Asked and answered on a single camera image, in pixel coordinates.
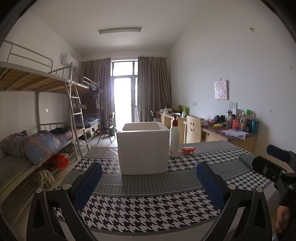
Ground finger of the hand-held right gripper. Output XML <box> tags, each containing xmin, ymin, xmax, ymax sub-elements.
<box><xmin>266</xmin><ymin>145</ymin><xmax>290</xmax><ymax>163</ymax></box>
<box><xmin>252</xmin><ymin>156</ymin><xmax>287</xmax><ymax>184</ymax></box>

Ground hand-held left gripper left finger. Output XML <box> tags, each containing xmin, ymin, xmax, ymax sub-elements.
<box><xmin>26</xmin><ymin>161</ymin><xmax>102</xmax><ymax>241</ymax></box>

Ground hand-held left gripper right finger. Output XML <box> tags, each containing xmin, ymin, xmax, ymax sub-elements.
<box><xmin>196</xmin><ymin>161</ymin><xmax>273</xmax><ymax>241</ymax></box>

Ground white foam box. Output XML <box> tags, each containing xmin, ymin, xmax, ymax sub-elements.
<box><xmin>116</xmin><ymin>122</ymin><xmax>169</xmax><ymax>175</ymax></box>

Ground person's right hand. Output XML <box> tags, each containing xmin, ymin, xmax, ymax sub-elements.
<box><xmin>276</xmin><ymin>205</ymin><xmax>289</xmax><ymax>235</ymax></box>

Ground wooden desk with patterned cover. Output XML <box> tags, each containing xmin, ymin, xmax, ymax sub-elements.
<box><xmin>201</xmin><ymin>123</ymin><xmax>257</xmax><ymax>154</ymax></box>

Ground cluster of toiletry bottles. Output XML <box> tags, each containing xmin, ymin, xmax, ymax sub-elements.
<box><xmin>226</xmin><ymin>108</ymin><xmax>259</xmax><ymax>134</ymax></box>

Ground red plastic bag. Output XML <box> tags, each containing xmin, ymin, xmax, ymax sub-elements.
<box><xmin>50</xmin><ymin>154</ymin><xmax>69</xmax><ymax>169</ymax></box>

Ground red snack packet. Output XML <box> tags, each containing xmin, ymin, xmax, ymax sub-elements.
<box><xmin>179</xmin><ymin>147</ymin><xmax>198</xmax><ymax>155</ymax></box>

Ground beige cloth bundle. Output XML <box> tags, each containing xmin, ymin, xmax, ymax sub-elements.
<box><xmin>35</xmin><ymin>170</ymin><xmax>55</xmax><ymax>189</ymax></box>

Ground white printed papers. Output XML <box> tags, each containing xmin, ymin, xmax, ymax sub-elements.
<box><xmin>222</xmin><ymin>129</ymin><xmax>248</xmax><ymax>139</ymax></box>

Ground wooden chair with smiley face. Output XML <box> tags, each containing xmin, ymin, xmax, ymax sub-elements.
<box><xmin>184</xmin><ymin>115</ymin><xmax>202</xmax><ymax>144</ymax></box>

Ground white pump bottle red top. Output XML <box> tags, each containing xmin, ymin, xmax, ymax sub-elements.
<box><xmin>169</xmin><ymin>115</ymin><xmax>179</xmax><ymax>158</ymax></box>

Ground blue patterned quilt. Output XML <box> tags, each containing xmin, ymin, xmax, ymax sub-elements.
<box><xmin>0</xmin><ymin>130</ymin><xmax>73</xmax><ymax>166</ymax></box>

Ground houndstooth table mat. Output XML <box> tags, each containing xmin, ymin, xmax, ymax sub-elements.
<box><xmin>53</xmin><ymin>140</ymin><xmax>273</xmax><ymax>241</ymax></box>

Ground dark blue bedding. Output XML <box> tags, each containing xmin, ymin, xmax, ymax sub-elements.
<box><xmin>82</xmin><ymin>113</ymin><xmax>102</xmax><ymax>128</ymax></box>

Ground black folding chair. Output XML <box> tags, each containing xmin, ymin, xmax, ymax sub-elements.
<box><xmin>97</xmin><ymin>112</ymin><xmax>116</xmax><ymax>143</ymax></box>

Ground metal bunk ladder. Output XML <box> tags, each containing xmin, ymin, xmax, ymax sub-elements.
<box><xmin>68</xmin><ymin>84</ymin><xmax>90</xmax><ymax>161</ymax></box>

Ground dark hanging clothes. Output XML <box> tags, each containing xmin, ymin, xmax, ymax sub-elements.
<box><xmin>88</xmin><ymin>85</ymin><xmax>102</xmax><ymax>99</ymax></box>

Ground glass balcony door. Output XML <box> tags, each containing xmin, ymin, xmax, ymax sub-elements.
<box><xmin>111</xmin><ymin>61</ymin><xmax>139</xmax><ymax>123</ymax></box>

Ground small metal bunk bed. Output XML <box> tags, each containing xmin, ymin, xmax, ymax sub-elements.
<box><xmin>72</xmin><ymin>76</ymin><xmax>102</xmax><ymax>139</ymax></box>

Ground brown curtain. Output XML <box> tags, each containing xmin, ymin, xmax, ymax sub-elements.
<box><xmin>138</xmin><ymin>56</ymin><xmax>172</xmax><ymax>123</ymax></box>
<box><xmin>80</xmin><ymin>58</ymin><xmax>112</xmax><ymax>135</ymax></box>

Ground large metal bunk bed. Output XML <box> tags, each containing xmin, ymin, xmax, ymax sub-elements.
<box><xmin>0</xmin><ymin>40</ymin><xmax>90</xmax><ymax>209</ymax></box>

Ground white air conditioner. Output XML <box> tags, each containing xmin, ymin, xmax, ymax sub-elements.
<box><xmin>60</xmin><ymin>54</ymin><xmax>79</xmax><ymax>68</ymax></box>

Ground ceiling tube light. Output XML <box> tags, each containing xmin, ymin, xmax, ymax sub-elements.
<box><xmin>99</xmin><ymin>27</ymin><xmax>142</xmax><ymax>35</ymax></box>

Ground pink wall poster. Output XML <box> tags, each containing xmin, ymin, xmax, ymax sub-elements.
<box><xmin>214</xmin><ymin>80</ymin><xmax>230</xmax><ymax>100</ymax></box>

